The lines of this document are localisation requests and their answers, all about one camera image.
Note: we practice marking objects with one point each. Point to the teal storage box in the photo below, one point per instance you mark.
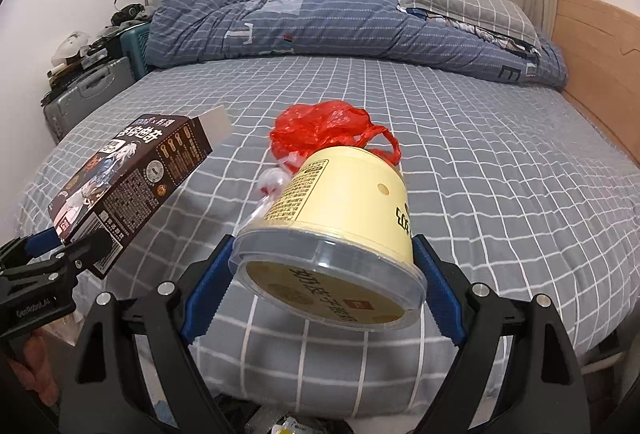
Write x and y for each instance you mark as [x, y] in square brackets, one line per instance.
[135, 48]

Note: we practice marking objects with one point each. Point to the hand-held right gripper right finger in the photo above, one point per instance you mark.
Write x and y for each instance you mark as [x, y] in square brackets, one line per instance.
[442, 296]

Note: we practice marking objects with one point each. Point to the yellow tub with clear lid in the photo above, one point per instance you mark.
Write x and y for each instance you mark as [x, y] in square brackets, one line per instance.
[350, 194]

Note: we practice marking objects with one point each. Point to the clear plastic wrapper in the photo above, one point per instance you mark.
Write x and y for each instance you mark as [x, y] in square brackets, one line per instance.
[272, 181]

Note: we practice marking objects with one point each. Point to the grey checked pillow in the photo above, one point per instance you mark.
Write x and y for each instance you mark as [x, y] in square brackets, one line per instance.
[465, 3]

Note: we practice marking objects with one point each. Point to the white cap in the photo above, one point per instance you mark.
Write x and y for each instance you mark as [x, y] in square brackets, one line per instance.
[72, 44]

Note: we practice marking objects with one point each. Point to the clear plastic bag yellow contents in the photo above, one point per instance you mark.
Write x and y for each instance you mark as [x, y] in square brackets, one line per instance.
[290, 424]

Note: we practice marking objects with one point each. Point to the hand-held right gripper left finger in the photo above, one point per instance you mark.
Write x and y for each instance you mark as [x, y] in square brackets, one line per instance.
[210, 294]

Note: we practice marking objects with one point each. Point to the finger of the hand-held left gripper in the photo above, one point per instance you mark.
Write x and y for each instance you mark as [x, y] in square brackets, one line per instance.
[40, 243]
[90, 250]

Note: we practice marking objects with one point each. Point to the pile of dark items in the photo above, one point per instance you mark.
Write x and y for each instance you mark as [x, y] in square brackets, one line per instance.
[127, 13]

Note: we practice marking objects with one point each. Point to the dark brown printed carton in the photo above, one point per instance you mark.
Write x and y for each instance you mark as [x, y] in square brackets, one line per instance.
[130, 184]

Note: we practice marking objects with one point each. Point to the grey hard suitcase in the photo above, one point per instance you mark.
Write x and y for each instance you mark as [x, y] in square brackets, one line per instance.
[90, 93]

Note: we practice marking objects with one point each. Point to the grey checked bed sheet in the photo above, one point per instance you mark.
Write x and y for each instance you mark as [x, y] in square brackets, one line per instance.
[500, 214]

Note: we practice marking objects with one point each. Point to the red plastic bag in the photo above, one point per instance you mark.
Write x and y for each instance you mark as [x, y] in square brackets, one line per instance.
[320, 123]

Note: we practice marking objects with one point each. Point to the wooden headboard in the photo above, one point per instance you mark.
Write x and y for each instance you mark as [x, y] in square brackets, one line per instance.
[600, 63]

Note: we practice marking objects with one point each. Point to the person's left hand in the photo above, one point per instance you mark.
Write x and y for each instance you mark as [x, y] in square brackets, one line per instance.
[37, 361]

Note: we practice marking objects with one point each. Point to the blue striped quilt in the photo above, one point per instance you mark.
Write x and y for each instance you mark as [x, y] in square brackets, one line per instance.
[350, 23]

